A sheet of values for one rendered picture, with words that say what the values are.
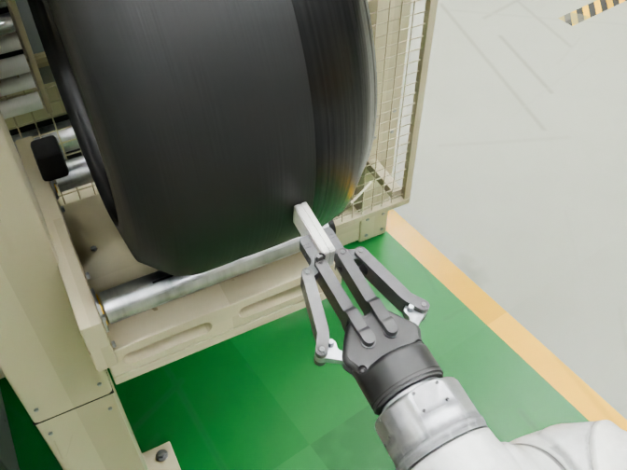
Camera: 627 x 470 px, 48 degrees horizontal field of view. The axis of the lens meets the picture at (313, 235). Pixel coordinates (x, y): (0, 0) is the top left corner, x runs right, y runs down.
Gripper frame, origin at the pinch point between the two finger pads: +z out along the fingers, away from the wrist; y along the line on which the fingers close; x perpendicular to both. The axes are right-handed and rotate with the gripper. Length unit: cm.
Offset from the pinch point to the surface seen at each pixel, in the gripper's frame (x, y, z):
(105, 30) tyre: -21.7, 14.5, 13.3
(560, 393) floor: 110, -77, -7
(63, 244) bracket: 18.0, 24.5, 23.2
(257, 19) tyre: -21.2, 1.8, 10.3
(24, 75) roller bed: 21, 21, 61
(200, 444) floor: 114, 13, 23
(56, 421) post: 52, 36, 15
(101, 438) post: 62, 31, 14
